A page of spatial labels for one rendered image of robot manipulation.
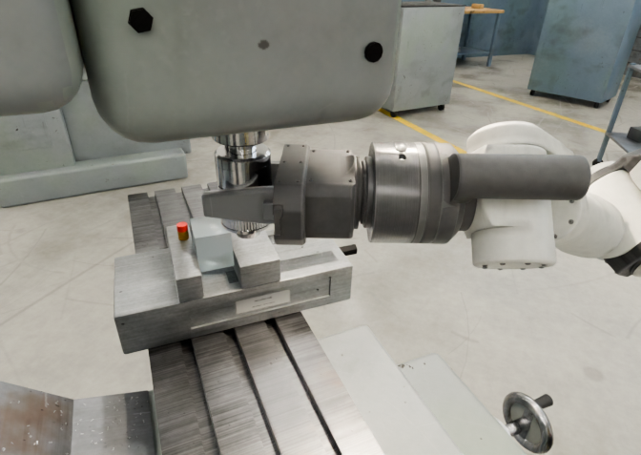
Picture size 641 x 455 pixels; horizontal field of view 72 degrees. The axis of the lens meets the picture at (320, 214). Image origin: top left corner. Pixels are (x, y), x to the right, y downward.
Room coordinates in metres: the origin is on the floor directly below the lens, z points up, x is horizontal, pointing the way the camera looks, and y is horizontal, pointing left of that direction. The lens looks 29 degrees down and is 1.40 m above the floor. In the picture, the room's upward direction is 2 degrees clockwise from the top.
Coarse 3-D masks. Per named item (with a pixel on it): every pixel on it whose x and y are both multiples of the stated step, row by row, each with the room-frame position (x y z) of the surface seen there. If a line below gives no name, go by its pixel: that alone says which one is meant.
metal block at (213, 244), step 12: (192, 228) 0.55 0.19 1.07; (204, 228) 0.55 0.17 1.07; (216, 228) 0.55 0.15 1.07; (204, 240) 0.53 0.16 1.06; (216, 240) 0.54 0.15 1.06; (228, 240) 0.54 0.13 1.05; (204, 252) 0.53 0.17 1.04; (216, 252) 0.54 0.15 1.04; (228, 252) 0.54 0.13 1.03; (204, 264) 0.53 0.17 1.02; (216, 264) 0.54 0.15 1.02; (228, 264) 0.54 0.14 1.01
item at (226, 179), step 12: (216, 168) 0.34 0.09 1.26; (264, 168) 0.34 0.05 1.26; (228, 180) 0.33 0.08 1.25; (240, 180) 0.33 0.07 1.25; (252, 180) 0.33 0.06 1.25; (264, 180) 0.34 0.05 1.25; (228, 228) 0.33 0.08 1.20; (240, 228) 0.33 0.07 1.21; (252, 228) 0.33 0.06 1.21; (264, 228) 0.34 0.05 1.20
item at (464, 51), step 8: (424, 0) 7.88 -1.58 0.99; (440, 0) 7.94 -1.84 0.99; (472, 8) 8.09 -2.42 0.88; (480, 8) 7.95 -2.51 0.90; (472, 16) 8.47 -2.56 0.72; (496, 16) 7.90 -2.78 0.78; (496, 24) 7.87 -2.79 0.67; (496, 32) 7.87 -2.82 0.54; (464, 48) 8.27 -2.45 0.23; (472, 48) 8.29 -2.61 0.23; (464, 56) 8.46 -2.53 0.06; (488, 56) 7.89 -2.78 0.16; (488, 64) 7.86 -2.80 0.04
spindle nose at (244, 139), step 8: (216, 136) 0.33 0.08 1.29; (224, 136) 0.33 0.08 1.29; (232, 136) 0.33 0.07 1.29; (240, 136) 0.33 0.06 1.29; (248, 136) 0.33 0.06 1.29; (256, 136) 0.33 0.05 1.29; (264, 136) 0.34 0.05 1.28; (224, 144) 0.33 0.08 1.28; (232, 144) 0.33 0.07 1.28; (240, 144) 0.33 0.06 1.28; (248, 144) 0.33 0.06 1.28; (256, 144) 0.33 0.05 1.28
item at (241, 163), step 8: (216, 152) 0.34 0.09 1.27; (224, 152) 0.34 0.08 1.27; (256, 152) 0.35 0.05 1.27; (264, 152) 0.35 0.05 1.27; (216, 160) 0.34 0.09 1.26; (224, 160) 0.33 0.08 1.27; (232, 160) 0.33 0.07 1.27; (240, 160) 0.33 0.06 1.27; (248, 160) 0.33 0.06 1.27; (256, 160) 0.33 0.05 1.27; (264, 160) 0.34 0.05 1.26; (224, 168) 0.33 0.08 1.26; (232, 168) 0.33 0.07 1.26; (240, 168) 0.33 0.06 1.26; (248, 168) 0.33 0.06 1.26; (256, 168) 0.33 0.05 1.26
